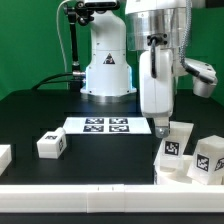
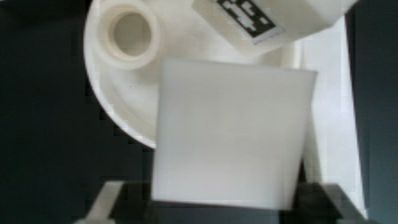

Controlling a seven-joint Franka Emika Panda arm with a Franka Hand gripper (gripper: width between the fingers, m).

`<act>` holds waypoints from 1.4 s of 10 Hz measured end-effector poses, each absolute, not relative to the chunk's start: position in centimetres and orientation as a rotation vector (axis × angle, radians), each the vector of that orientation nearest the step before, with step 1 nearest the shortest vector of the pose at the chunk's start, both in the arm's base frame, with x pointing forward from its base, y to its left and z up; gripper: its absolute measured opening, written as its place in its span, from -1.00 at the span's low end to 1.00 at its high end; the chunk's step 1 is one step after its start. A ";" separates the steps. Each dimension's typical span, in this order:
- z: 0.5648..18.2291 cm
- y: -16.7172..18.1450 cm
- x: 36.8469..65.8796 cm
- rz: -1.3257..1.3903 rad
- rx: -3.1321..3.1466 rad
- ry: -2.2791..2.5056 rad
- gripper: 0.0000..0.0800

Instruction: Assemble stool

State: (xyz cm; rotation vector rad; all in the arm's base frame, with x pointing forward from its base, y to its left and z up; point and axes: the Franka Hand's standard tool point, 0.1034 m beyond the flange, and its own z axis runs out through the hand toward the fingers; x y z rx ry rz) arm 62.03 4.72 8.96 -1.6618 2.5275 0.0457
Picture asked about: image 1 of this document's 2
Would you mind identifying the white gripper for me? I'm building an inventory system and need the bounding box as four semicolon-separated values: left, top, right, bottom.
139;49;173;138

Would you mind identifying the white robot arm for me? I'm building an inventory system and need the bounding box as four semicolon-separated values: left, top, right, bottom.
125;0;217;138

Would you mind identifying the paper sheet with markers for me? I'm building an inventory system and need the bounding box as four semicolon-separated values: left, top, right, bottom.
63;117;151;134

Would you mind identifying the white front fence bar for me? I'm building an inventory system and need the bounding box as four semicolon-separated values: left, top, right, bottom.
0;184;224;213

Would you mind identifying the white fence bar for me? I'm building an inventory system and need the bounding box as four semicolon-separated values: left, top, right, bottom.
0;145;12;176
0;184;224;213

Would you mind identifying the white left fence bar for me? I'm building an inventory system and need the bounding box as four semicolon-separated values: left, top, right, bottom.
0;145;12;176

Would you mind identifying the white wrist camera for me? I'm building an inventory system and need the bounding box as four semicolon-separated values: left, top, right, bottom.
186;58;218;98

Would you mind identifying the white thin cable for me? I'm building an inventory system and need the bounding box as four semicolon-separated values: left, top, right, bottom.
55;0;72;89

